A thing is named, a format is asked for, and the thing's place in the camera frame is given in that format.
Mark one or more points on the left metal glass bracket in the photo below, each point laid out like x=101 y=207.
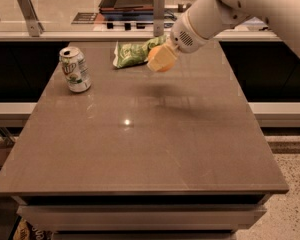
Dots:
x=34 y=27

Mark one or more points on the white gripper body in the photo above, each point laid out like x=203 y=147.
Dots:
x=185 y=37

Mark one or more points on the grey drawer front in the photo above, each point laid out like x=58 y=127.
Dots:
x=142 y=217

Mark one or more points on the snack bag under table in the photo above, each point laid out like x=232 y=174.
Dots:
x=25 y=231

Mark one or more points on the middle metal glass bracket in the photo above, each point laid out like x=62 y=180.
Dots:
x=158 y=17

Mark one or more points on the metal glass bracket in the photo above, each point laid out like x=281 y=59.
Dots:
x=34 y=27
x=158 y=17

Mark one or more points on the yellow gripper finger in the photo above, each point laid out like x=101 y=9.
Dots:
x=161 y=59

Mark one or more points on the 7up soda can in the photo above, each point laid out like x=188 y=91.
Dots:
x=75 y=69

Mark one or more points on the orange fruit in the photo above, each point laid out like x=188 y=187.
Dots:
x=152 y=53

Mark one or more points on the green chip bag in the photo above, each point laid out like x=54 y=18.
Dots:
x=131 y=54

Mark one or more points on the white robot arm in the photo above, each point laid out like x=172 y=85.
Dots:
x=205 y=19

